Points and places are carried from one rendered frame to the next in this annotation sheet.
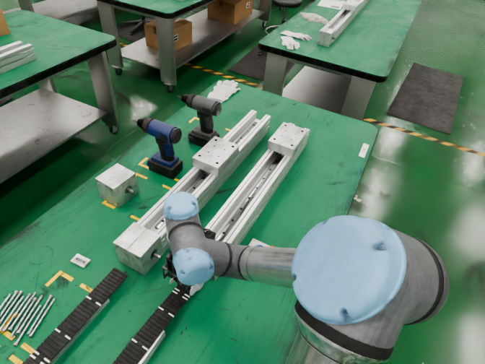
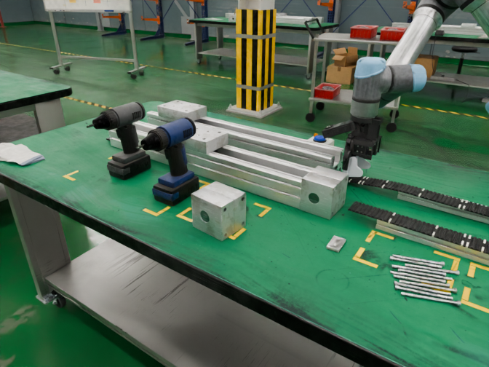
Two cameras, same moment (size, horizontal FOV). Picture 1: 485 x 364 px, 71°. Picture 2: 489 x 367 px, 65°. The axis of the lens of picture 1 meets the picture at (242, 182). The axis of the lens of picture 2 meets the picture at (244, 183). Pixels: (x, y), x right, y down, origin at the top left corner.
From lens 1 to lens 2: 1.43 m
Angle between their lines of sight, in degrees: 64
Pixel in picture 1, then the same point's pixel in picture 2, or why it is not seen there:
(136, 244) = (333, 175)
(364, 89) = (54, 113)
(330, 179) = not seen: hidden behind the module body
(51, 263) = (344, 268)
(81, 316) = (412, 223)
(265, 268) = (408, 59)
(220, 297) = not seen: hidden behind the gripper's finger
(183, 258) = (418, 67)
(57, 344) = (446, 232)
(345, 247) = not seen: outside the picture
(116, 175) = (217, 192)
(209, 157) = (207, 135)
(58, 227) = (281, 272)
